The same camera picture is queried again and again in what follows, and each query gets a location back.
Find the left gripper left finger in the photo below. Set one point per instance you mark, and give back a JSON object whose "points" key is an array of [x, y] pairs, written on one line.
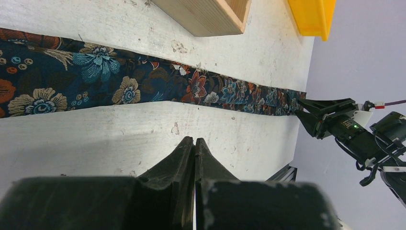
{"points": [[159, 199]]}

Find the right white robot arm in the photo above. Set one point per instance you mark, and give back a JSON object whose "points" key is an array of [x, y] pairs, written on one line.
{"points": [[390, 135]]}

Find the yellow plastic tray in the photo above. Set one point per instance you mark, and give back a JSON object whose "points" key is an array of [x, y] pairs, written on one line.
{"points": [[313, 17]]}

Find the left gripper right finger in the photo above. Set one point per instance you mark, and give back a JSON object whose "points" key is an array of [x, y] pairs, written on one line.
{"points": [[224, 202]]}

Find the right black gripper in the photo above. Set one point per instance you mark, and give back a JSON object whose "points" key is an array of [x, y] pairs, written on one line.
{"points": [[335, 118]]}

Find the aluminium frame rail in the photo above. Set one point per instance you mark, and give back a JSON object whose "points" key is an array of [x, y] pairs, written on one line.
{"points": [[286, 174]]}

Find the wooden compartment box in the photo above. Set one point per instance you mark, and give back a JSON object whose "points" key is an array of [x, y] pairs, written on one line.
{"points": [[208, 18]]}

